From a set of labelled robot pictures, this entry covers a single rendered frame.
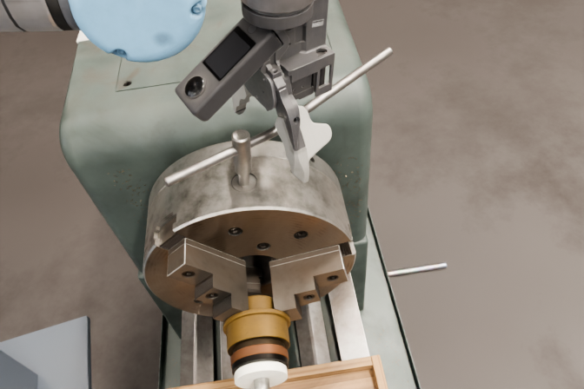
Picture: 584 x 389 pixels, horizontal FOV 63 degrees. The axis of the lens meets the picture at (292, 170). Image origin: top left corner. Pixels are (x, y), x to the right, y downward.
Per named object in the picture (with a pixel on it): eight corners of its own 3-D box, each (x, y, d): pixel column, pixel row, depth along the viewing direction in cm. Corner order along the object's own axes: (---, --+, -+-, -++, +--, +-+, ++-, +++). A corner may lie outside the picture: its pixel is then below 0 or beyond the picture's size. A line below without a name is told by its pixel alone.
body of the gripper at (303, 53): (333, 95, 56) (341, 0, 47) (271, 125, 52) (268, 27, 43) (295, 63, 60) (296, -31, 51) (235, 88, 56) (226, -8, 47)
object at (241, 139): (242, 204, 64) (237, 143, 55) (234, 194, 65) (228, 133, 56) (256, 197, 65) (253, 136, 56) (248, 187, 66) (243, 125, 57)
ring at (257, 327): (215, 294, 64) (217, 364, 58) (283, 284, 64) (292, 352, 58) (228, 323, 71) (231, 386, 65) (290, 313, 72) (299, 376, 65)
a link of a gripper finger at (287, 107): (313, 147, 52) (285, 69, 49) (301, 152, 51) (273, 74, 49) (292, 143, 56) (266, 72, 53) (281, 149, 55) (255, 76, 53)
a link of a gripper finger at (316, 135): (349, 168, 56) (325, 94, 53) (309, 190, 54) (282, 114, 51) (335, 165, 59) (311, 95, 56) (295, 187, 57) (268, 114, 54)
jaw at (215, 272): (225, 255, 73) (157, 229, 66) (247, 240, 70) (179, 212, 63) (228, 325, 65) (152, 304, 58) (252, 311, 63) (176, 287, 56)
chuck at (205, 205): (167, 280, 88) (124, 166, 64) (336, 262, 90) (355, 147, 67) (165, 327, 82) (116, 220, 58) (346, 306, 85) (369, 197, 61)
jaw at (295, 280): (265, 241, 71) (343, 221, 70) (275, 257, 75) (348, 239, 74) (273, 311, 64) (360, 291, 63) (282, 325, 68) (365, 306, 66)
